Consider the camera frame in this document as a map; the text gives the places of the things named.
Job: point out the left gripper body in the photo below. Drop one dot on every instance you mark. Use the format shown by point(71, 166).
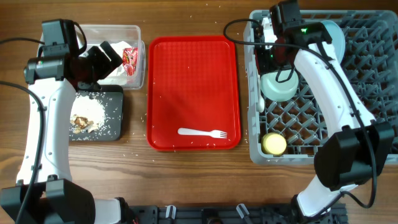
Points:
point(96, 66)

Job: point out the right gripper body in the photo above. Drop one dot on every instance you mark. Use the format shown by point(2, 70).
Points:
point(267, 62)

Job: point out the white paper napkin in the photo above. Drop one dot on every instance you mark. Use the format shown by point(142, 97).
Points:
point(118, 76)

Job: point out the mint green bowl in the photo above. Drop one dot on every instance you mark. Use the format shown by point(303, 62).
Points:
point(281, 90)

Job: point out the red snack wrapper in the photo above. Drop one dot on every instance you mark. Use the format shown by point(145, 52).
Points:
point(130, 60)

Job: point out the rice and food scraps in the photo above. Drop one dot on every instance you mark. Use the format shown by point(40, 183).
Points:
point(88, 115)

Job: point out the cream plastic spoon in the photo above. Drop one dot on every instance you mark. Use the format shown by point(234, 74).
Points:
point(261, 101)

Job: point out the light blue plate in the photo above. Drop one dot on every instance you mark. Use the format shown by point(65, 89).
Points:
point(338, 38)

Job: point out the yellow plastic cup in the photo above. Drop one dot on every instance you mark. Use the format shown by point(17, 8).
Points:
point(273, 143)

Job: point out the cream plastic fork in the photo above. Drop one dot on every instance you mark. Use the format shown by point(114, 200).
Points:
point(217, 134)

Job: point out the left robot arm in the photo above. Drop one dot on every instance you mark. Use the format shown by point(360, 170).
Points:
point(44, 191)

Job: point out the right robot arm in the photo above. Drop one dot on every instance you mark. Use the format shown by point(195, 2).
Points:
point(357, 145)

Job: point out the black waste tray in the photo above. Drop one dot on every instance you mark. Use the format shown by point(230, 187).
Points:
point(112, 118)

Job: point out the clear plastic waste bin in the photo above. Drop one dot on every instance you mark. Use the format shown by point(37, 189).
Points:
point(96, 34)

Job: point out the grey dishwasher rack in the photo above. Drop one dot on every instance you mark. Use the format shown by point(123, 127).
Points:
point(370, 64)

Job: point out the red serving tray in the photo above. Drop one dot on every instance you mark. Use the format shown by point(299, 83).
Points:
point(192, 83)

